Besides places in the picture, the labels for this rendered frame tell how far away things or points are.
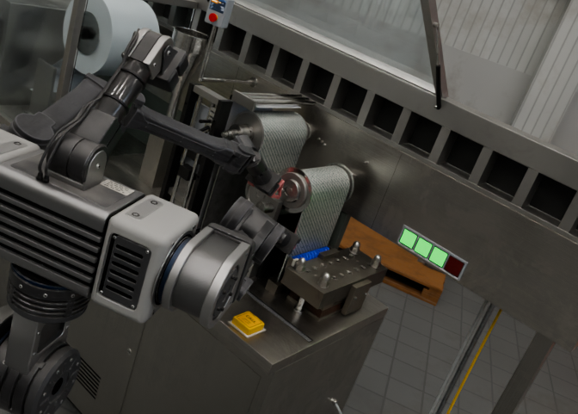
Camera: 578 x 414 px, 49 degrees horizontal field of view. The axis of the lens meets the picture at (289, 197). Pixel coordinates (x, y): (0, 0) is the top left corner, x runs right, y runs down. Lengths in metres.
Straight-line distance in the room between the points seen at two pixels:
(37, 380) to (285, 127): 1.31
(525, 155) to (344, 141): 0.64
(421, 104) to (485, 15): 2.99
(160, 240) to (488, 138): 1.34
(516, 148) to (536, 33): 3.13
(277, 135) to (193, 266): 1.24
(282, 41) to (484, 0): 2.83
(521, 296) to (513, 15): 3.29
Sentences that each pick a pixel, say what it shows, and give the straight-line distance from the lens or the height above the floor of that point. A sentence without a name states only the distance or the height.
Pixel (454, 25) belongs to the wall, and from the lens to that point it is 5.10.
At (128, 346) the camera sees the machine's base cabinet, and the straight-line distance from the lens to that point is 2.34.
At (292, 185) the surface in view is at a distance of 2.01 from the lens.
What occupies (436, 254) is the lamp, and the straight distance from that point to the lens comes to 2.17.
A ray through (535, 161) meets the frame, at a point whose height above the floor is 1.60.
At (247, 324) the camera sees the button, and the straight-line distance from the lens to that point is 1.91.
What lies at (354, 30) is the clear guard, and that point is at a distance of 2.21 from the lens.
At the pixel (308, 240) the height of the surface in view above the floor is 1.08.
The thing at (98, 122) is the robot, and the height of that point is 1.62.
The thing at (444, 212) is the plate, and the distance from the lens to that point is 2.14.
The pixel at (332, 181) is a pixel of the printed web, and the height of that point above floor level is 1.29.
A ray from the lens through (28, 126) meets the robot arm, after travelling 1.32.
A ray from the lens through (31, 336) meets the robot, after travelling 1.15.
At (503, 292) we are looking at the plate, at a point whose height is 1.19.
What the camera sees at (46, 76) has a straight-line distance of 2.65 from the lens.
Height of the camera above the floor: 1.97
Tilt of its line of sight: 21 degrees down
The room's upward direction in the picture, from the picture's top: 19 degrees clockwise
